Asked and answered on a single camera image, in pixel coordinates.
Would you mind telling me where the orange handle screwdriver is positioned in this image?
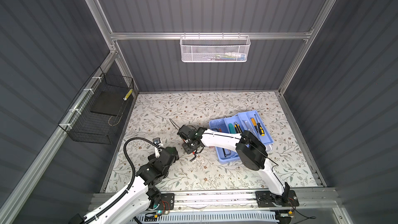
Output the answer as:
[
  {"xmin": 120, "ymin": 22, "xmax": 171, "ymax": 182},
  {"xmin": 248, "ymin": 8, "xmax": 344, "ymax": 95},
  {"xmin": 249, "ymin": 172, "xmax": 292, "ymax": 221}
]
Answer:
[{"xmin": 250, "ymin": 118, "xmax": 259, "ymax": 134}]

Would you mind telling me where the yellow black utility knife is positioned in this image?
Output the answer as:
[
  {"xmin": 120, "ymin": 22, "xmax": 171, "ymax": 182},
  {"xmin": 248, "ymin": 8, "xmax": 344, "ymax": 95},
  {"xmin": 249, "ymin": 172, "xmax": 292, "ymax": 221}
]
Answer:
[{"xmin": 234, "ymin": 122, "xmax": 242, "ymax": 133}]

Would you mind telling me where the yellow tag in basket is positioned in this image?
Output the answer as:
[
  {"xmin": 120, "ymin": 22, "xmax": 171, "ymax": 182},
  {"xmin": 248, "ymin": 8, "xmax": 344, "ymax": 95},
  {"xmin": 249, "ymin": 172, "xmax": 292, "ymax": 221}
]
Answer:
[{"xmin": 123, "ymin": 89, "xmax": 134, "ymax": 101}]

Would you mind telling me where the black yellow small screwdriver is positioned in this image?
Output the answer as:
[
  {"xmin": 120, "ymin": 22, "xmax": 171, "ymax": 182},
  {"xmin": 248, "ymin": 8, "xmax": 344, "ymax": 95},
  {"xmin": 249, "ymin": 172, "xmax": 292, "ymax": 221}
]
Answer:
[{"xmin": 255, "ymin": 114, "xmax": 265, "ymax": 136}]

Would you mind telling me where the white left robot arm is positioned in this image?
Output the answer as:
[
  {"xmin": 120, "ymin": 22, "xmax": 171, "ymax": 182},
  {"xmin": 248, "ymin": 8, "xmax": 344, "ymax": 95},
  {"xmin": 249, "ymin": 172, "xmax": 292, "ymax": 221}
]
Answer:
[{"xmin": 69, "ymin": 147, "xmax": 179, "ymax": 224}]

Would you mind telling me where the teal handle tool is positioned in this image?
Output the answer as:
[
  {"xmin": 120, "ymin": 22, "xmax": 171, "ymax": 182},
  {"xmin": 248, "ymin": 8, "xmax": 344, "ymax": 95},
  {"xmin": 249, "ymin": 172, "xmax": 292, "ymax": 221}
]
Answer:
[{"xmin": 228, "ymin": 123, "xmax": 236, "ymax": 134}]

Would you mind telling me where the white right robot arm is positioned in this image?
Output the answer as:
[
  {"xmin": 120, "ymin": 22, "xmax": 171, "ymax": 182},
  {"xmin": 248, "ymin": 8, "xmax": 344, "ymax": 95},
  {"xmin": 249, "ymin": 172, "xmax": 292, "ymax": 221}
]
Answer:
[{"xmin": 177, "ymin": 125, "xmax": 290, "ymax": 205}]

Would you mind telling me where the white blue tool box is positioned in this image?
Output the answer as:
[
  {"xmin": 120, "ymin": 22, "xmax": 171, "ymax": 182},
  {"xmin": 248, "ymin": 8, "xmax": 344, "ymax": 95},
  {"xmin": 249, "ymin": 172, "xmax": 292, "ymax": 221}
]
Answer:
[{"xmin": 208, "ymin": 110, "xmax": 274, "ymax": 164}]

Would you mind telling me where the clear handle screwdriver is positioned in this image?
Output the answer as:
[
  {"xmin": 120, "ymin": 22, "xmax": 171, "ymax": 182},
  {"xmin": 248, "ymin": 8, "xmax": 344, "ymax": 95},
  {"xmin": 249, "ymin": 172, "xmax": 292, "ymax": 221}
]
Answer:
[{"xmin": 244, "ymin": 120, "xmax": 253, "ymax": 133}]

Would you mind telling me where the white ventilated cable duct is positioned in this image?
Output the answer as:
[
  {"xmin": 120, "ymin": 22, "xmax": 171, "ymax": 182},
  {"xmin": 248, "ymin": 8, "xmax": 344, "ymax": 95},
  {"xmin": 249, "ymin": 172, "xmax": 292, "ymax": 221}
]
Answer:
[{"xmin": 137, "ymin": 211, "xmax": 280, "ymax": 224}]

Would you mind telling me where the black corrugated cable hose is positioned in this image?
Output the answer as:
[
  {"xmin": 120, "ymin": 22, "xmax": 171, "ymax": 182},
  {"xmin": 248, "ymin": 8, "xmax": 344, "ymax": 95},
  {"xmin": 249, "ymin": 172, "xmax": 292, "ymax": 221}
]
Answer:
[{"xmin": 69, "ymin": 136, "xmax": 159, "ymax": 224}]

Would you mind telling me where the black wire mesh basket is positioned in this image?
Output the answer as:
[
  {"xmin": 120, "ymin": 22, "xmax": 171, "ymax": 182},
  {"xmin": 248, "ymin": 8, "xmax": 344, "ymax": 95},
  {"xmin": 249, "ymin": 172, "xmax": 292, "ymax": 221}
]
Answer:
[{"xmin": 59, "ymin": 67, "xmax": 134, "ymax": 145}]

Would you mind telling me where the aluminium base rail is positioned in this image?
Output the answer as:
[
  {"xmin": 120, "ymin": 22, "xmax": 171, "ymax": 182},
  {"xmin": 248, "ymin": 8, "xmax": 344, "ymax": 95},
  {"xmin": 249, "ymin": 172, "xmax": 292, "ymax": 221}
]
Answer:
[{"xmin": 93, "ymin": 188, "xmax": 338, "ymax": 212}]

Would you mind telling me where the white wire mesh basket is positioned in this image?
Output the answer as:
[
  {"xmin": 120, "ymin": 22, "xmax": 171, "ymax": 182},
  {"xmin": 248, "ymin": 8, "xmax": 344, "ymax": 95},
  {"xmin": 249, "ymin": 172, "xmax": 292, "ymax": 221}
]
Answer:
[{"xmin": 179, "ymin": 35, "xmax": 251, "ymax": 63}]

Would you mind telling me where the black pad in basket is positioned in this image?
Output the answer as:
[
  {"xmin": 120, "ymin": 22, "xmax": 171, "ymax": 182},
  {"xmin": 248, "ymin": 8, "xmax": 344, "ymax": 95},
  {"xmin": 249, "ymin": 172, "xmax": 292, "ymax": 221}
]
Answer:
[{"xmin": 90, "ymin": 91, "xmax": 126, "ymax": 117}]

